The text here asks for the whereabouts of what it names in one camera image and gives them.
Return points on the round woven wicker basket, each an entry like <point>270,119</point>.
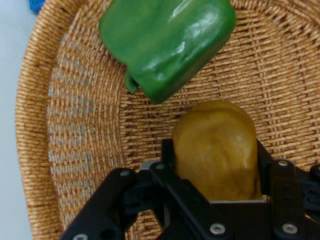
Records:
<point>82,112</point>

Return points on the green toy bell pepper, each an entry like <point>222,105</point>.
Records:
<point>165,45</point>

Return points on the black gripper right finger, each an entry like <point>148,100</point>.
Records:
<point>287,200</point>

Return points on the blue cloth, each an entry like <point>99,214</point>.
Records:
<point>36,5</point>

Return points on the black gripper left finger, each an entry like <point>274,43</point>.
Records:
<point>140,207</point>

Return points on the yellow-brown toy potato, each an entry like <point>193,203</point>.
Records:
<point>217,150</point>

